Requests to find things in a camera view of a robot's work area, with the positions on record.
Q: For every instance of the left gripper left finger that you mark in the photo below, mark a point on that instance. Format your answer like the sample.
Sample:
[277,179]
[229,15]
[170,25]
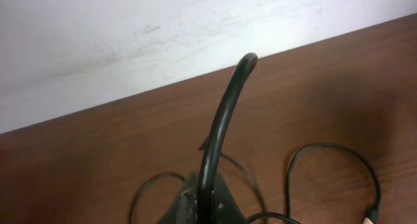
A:
[183,208]

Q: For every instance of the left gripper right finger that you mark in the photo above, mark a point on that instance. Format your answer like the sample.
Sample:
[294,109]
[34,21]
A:
[224,209]

